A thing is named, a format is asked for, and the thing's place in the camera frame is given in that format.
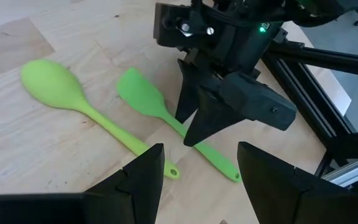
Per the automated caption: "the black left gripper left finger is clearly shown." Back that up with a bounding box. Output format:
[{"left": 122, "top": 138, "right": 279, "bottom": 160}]
[{"left": 85, "top": 142, "right": 165, "bottom": 224}]

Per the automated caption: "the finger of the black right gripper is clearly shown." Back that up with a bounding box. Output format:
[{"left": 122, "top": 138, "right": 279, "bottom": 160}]
[
  {"left": 183, "top": 71, "right": 298, "bottom": 147},
  {"left": 175, "top": 58, "right": 213, "bottom": 124}
]

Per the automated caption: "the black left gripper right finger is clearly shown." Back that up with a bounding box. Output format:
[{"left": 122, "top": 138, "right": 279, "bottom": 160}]
[{"left": 237, "top": 141, "right": 354, "bottom": 224}]

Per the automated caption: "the green silicone spatula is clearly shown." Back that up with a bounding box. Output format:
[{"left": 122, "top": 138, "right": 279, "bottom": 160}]
[{"left": 116, "top": 67, "right": 242, "bottom": 183}]

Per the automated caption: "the lime green silicone spoon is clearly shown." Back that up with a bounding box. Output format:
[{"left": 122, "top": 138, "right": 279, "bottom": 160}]
[{"left": 19, "top": 58, "right": 180, "bottom": 180}]

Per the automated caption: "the silver aluminium bar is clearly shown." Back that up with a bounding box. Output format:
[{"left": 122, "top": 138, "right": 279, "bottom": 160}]
[{"left": 321, "top": 149, "right": 358, "bottom": 188}]

